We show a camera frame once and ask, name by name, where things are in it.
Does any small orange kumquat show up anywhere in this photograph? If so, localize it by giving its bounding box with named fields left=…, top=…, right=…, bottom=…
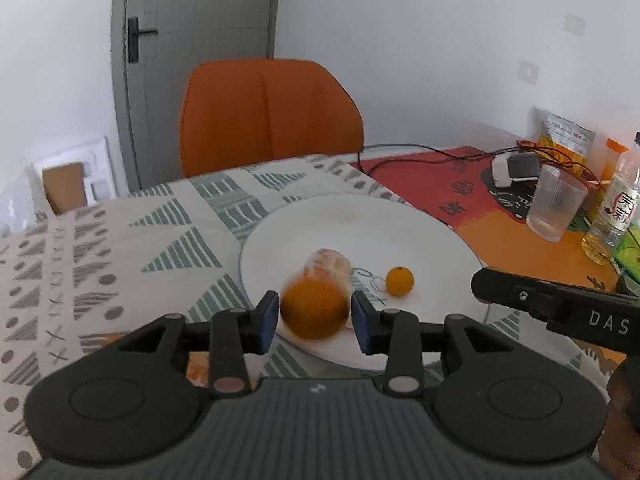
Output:
left=385, top=266, right=414, bottom=297

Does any peeled mandarin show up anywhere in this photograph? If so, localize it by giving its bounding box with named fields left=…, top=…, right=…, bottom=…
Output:
left=303, top=248, right=352, bottom=295

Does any large orange mandarin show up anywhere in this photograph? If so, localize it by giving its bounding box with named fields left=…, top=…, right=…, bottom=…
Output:
left=186, top=351, right=209, bottom=388

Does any person's right hand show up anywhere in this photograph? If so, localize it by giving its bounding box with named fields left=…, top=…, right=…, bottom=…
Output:
left=598, top=356, right=639, bottom=479

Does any clear plastic bottle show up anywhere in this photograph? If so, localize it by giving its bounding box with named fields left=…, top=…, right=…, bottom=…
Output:
left=582, top=133, right=639, bottom=264

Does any white ceramic bowl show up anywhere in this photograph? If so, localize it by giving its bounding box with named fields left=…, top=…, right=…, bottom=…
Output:
left=238, top=193, right=490, bottom=372

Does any clear ribbed glass cup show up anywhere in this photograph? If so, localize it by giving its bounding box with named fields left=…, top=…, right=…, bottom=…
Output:
left=526, top=165, right=588, bottom=243

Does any orange red cartoon table mat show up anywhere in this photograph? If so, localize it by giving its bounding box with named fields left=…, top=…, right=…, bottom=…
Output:
left=354, top=145, right=620, bottom=292

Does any orange lidded container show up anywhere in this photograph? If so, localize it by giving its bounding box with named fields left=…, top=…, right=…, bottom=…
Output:
left=600, top=138, right=628, bottom=185

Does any patterned white tablecloth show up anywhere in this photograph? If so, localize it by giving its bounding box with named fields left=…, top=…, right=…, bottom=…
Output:
left=0, top=153, right=626, bottom=480

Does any yellow snack bag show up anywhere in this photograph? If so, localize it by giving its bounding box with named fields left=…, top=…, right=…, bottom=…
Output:
left=532, top=108, right=596, bottom=176

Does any white power adapter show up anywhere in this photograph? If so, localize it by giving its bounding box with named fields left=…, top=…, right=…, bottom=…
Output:
left=490, top=153, right=541, bottom=188

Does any white foam packaging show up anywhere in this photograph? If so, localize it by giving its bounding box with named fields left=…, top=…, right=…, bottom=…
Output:
left=32, top=138, right=117, bottom=214

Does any orange chair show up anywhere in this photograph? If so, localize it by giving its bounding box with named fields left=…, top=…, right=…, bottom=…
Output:
left=179, top=58, right=364, bottom=178

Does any brown cardboard piece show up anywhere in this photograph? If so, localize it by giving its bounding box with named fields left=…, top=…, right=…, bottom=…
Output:
left=42, top=162, right=87, bottom=214

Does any grey door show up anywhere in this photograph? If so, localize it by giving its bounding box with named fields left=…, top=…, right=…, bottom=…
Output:
left=112, top=0, right=278, bottom=191

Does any black usb cable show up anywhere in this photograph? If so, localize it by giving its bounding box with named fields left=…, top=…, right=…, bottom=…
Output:
left=357, top=142, right=522, bottom=181

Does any red wire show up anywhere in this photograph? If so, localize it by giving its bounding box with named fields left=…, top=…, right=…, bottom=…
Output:
left=516, top=138, right=612, bottom=187

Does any white wall socket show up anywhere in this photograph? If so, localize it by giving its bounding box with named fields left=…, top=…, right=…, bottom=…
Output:
left=518, top=60, right=539, bottom=86

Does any black door handle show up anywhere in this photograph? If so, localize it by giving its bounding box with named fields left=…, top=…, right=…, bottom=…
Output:
left=127, top=18, right=158, bottom=64

